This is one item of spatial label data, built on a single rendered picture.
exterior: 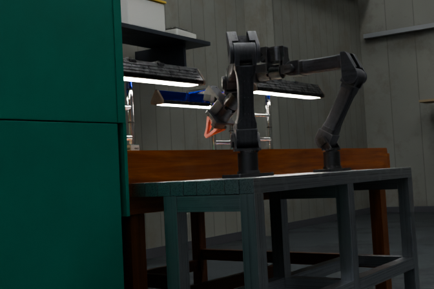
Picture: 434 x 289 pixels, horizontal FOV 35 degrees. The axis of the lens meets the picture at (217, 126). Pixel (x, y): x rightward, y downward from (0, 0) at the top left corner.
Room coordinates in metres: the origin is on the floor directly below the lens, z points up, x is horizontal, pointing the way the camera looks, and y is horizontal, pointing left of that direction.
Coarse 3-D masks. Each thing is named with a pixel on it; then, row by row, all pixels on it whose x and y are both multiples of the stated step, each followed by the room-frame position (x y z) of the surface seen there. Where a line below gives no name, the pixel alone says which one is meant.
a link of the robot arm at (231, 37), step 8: (232, 32) 2.10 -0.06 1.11; (248, 32) 2.10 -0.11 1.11; (232, 40) 2.06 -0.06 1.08; (240, 40) 2.12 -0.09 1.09; (248, 40) 2.12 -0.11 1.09; (256, 40) 2.06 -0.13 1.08; (232, 48) 2.03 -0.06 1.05; (256, 48) 2.04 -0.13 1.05; (232, 56) 2.03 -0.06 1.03; (256, 56) 2.04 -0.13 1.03; (232, 72) 2.22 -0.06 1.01; (232, 80) 2.25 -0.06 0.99; (232, 88) 2.30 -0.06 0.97
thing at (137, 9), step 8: (128, 0) 4.90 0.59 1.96; (136, 0) 4.97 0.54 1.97; (144, 0) 5.04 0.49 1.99; (152, 0) 5.12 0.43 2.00; (160, 0) 5.18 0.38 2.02; (128, 8) 4.90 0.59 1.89; (136, 8) 4.96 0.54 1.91; (144, 8) 5.04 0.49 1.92; (152, 8) 5.12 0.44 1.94; (160, 8) 5.19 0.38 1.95; (128, 16) 4.90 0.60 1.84; (136, 16) 4.96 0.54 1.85; (144, 16) 5.03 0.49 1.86; (152, 16) 5.11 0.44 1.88; (160, 16) 5.19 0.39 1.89; (136, 24) 4.96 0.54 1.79; (144, 24) 5.03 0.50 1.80; (152, 24) 5.11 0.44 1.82; (160, 24) 5.19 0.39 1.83
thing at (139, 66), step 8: (128, 64) 2.44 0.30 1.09; (136, 64) 2.47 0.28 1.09; (144, 64) 2.51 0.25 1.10; (152, 64) 2.55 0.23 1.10; (128, 72) 2.41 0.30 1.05; (136, 72) 2.44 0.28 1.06; (144, 72) 2.48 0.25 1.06; (152, 72) 2.52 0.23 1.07; (160, 72) 2.55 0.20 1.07; (168, 72) 2.59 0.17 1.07; (176, 72) 2.63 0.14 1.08; (184, 72) 2.67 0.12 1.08; (192, 72) 2.72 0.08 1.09; (200, 72) 2.76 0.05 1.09; (160, 80) 2.55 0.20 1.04; (168, 80) 2.57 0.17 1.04; (176, 80) 2.61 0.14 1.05; (184, 80) 2.65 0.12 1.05; (192, 80) 2.69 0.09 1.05; (200, 80) 2.72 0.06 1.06
